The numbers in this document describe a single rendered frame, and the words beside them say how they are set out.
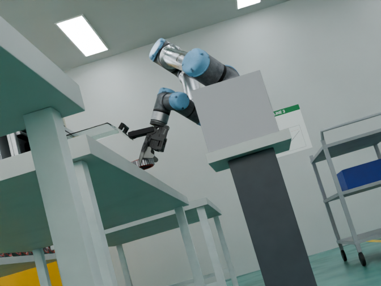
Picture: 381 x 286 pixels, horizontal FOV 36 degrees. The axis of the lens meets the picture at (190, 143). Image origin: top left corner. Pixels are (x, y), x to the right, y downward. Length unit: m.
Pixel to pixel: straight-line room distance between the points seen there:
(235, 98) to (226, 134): 0.14
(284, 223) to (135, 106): 5.93
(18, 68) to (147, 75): 7.28
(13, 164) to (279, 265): 1.12
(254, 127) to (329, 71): 5.81
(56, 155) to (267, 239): 1.36
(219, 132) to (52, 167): 1.34
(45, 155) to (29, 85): 0.15
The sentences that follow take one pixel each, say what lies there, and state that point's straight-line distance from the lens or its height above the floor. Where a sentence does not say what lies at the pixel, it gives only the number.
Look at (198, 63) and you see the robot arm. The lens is 2.36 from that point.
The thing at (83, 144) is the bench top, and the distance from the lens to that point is 1.41.
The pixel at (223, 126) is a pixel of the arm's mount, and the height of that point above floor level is 0.84.
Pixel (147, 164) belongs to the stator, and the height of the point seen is 0.82.
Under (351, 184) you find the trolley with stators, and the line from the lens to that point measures 4.82.
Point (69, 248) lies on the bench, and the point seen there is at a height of 0.47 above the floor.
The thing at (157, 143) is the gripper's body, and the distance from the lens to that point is 2.52.
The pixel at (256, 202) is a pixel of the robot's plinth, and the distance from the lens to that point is 2.21.
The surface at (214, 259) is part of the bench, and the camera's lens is 3.94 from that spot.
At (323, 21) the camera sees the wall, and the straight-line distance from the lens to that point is 8.22.
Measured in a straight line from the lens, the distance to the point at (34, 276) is 6.19.
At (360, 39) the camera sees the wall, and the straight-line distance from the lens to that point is 8.20.
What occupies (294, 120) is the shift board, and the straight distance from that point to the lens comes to 7.81.
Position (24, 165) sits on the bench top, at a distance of 1.45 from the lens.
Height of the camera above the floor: 0.41
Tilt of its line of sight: 10 degrees up
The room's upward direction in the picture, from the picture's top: 16 degrees counter-clockwise
